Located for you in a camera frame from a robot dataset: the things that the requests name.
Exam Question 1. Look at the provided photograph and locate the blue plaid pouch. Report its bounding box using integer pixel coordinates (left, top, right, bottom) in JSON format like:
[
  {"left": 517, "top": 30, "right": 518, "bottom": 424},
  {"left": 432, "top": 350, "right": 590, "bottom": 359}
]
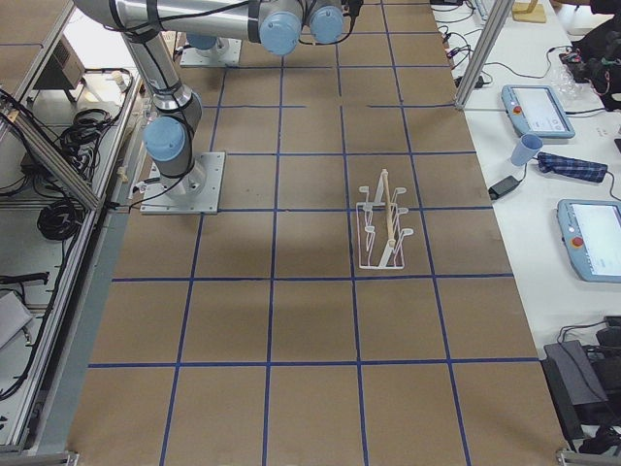
[{"left": 537, "top": 151, "right": 608, "bottom": 183}]

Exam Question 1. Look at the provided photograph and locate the aluminium frame post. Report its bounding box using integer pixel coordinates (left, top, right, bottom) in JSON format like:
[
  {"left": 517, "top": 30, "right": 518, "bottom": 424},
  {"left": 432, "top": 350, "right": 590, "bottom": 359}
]
[{"left": 454, "top": 0, "right": 513, "bottom": 110}]

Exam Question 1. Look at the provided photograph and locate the near teach pendant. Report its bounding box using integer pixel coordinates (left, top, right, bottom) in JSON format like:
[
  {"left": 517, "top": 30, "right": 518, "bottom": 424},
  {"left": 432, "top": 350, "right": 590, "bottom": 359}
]
[{"left": 556, "top": 199, "right": 620, "bottom": 283}]

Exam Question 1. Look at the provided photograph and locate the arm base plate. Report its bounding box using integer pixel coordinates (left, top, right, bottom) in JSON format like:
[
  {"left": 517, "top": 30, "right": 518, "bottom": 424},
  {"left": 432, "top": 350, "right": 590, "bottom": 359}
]
[
  {"left": 180, "top": 38, "right": 242, "bottom": 68},
  {"left": 139, "top": 151, "right": 226, "bottom": 215}
]

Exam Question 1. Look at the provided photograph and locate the white wire cup rack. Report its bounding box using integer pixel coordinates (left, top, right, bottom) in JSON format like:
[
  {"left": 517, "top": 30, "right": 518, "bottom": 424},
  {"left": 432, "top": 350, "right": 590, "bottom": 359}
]
[{"left": 355, "top": 168, "right": 414, "bottom": 271}]

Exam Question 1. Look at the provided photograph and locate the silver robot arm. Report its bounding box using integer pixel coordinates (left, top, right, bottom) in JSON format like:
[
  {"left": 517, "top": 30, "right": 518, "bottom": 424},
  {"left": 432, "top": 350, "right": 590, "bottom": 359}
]
[
  {"left": 185, "top": 1, "right": 345, "bottom": 56},
  {"left": 76, "top": 1, "right": 308, "bottom": 197}
]

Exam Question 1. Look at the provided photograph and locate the blue cup on desk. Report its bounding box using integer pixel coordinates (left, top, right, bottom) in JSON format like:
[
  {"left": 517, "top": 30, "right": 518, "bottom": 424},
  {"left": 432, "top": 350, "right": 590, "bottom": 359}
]
[{"left": 509, "top": 133, "right": 543, "bottom": 166}]

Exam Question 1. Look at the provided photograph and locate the teach pendant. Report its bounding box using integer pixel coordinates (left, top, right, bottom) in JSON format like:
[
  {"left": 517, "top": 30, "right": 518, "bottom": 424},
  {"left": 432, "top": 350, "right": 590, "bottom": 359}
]
[
  {"left": 501, "top": 84, "right": 575, "bottom": 140},
  {"left": 556, "top": 199, "right": 620, "bottom": 283}
]

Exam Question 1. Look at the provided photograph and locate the far teach pendant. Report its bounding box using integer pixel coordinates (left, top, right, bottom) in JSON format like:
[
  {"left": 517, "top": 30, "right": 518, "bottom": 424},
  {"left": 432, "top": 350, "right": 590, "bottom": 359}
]
[{"left": 501, "top": 84, "right": 575, "bottom": 140}]

